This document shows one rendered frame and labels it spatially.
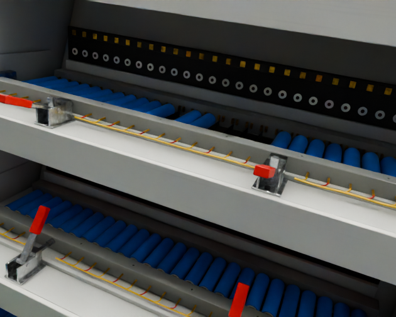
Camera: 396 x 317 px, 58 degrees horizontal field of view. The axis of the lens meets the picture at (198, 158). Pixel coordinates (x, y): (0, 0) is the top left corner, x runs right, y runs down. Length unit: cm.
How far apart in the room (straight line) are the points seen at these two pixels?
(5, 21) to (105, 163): 30
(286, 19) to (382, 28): 8
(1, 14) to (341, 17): 45
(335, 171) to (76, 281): 34
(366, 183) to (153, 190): 21
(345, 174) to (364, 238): 7
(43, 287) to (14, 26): 37
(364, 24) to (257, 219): 19
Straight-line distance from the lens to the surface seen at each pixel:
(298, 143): 43
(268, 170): 27
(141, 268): 48
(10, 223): 59
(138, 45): 57
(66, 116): 46
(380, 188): 38
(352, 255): 35
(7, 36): 62
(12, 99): 41
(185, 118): 45
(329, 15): 35
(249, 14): 37
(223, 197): 34
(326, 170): 37
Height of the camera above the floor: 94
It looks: 6 degrees down
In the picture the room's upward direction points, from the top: 14 degrees clockwise
